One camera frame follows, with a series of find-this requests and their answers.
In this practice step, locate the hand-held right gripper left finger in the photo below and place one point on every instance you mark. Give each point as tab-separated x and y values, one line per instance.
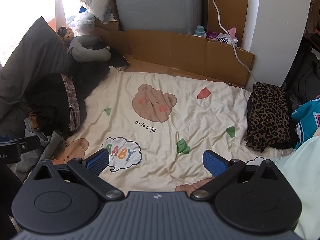
97	161

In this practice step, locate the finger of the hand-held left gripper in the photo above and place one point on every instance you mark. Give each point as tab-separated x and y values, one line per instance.
27	143
3	138

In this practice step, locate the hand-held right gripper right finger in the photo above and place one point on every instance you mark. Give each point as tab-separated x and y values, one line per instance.
215	163

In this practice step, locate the black shorts with bear-print panels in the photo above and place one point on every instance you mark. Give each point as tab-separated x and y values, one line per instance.
50	97

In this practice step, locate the grey cloth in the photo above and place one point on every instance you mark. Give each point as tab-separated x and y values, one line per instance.
45	145

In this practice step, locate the cream bear-print blanket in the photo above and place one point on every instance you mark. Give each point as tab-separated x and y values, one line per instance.
175	135

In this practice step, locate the leopard print garment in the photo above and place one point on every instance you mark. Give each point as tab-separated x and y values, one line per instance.
270	115

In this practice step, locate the pale green cloth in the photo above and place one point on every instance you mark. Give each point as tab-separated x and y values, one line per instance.
300	175

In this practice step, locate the black cloth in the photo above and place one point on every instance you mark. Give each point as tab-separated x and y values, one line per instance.
100	75

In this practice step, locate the dark grey pillow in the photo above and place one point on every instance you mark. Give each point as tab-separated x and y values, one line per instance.
37	55

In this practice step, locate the teal jersey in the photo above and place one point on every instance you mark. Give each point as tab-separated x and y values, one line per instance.
306	115

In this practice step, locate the brown teddy bear toy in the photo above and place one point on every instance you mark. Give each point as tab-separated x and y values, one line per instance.
65	35

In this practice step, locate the brown cardboard sheet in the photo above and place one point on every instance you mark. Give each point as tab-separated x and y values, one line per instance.
175	52

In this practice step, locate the white detergent refill pouch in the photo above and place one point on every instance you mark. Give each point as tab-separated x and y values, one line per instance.
220	38

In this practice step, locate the clear plastic bag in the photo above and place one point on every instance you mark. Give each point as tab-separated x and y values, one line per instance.
80	22

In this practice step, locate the detergent bottle with blue cap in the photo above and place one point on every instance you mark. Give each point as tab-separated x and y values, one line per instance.
199	31

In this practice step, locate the upright cardboard box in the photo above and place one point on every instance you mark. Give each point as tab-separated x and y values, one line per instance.
230	5

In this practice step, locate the grey upright board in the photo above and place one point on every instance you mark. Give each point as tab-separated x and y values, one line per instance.
160	5

